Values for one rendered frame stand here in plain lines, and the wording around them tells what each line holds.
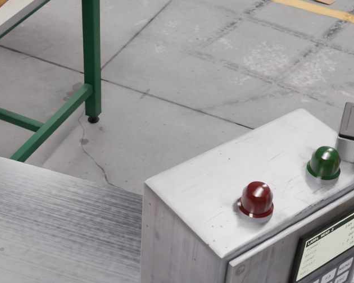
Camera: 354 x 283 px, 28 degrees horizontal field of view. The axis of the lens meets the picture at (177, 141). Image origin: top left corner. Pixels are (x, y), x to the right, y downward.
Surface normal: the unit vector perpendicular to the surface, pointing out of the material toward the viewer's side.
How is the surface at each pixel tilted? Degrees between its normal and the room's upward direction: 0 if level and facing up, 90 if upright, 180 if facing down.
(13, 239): 0
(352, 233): 90
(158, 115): 0
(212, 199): 0
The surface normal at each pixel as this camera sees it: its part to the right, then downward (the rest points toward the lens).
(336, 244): 0.60, 0.54
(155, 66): 0.06, -0.76
